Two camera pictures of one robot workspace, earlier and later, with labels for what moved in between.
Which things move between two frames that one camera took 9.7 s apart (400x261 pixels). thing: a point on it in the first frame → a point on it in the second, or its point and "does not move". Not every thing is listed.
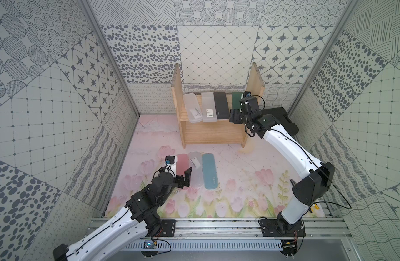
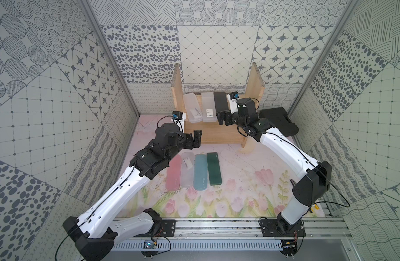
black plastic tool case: (282, 118) does not move
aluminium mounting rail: (230, 229) does not move
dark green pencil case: (236, 97) → (213, 168)
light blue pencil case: (210, 174) → (200, 172)
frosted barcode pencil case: (208, 107) does not move
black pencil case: (221, 105) does not move
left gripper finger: (187, 175) → (197, 135)
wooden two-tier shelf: (224, 132) does not move
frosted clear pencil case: (193, 107) does not move
